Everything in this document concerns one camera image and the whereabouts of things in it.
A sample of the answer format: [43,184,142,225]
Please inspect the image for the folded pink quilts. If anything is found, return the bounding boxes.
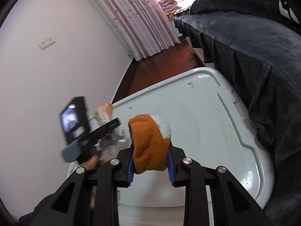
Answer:
[157,0,183,16]

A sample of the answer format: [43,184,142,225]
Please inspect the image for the white plastic storage lid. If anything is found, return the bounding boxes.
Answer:
[66,67,274,226]

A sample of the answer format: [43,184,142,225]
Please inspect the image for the dark grey bed blanket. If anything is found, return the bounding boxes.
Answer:
[174,11,301,226]

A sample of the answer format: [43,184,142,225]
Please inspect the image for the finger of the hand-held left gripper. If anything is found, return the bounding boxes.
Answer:
[79,118,122,147]

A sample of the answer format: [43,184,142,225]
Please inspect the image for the pink patterned curtain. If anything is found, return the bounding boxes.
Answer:
[82,0,181,60]

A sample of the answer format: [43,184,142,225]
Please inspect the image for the orange packet with white label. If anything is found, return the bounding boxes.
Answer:
[93,103,128,152]

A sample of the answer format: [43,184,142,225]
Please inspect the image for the white bed frame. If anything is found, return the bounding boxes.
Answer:
[189,44,214,69]

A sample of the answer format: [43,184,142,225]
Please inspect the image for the person's left hand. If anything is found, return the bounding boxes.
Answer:
[81,154,98,170]

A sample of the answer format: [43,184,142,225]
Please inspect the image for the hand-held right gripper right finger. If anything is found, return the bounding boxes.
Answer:
[167,141,273,226]

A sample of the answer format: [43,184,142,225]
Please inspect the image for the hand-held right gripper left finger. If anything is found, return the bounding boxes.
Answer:
[42,142,135,226]

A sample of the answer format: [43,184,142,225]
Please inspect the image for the orange and white sock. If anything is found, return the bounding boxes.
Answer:
[128,114,172,175]

